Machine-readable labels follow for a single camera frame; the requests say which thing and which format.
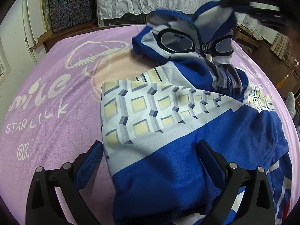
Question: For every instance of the wooden storage shelf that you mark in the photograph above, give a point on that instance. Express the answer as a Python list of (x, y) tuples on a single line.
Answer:
[(63, 14)]

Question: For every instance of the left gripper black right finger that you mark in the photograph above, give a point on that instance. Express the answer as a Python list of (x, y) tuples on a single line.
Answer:
[(256, 207)]

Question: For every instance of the purple smile blanket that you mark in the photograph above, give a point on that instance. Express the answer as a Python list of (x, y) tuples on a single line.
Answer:
[(56, 116)]

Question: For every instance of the blue patterned hooded jacket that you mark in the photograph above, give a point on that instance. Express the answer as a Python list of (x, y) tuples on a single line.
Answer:
[(152, 123)]

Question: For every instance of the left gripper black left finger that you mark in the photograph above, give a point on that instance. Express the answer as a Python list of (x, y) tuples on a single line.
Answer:
[(43, 206)]

